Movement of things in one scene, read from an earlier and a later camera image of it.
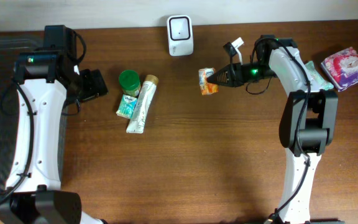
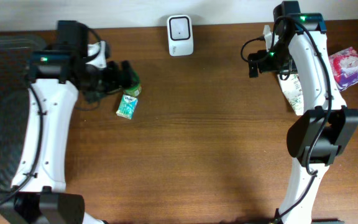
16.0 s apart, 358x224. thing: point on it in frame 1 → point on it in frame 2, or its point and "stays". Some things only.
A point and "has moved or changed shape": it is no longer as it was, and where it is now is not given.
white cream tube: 136,123 has moved or changed shape
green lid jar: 129,81 stays
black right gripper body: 234,75 → 254,62
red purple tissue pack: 347,68 stays
